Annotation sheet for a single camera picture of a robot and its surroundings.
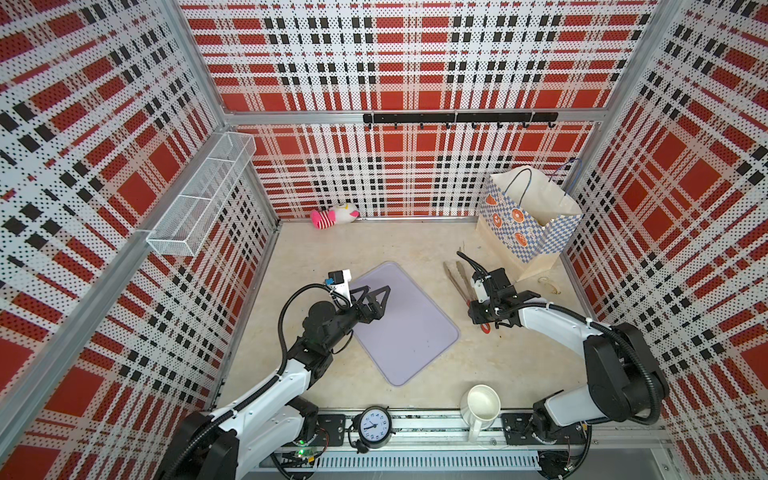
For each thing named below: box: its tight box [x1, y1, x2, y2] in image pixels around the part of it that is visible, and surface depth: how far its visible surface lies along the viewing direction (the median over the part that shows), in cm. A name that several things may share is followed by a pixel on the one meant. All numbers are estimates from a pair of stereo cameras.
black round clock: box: [348, 405, 396, 454], surface depth 73 cm
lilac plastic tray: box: [349, 261, 460, 387], surface depth 91 cm
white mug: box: [460, 384, 502, 443], surface depth 76 cm
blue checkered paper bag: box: [476, 166, 584, 282], surface depth 96 cm
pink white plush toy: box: [311, 203, 360, 230], surface depth 117 cm
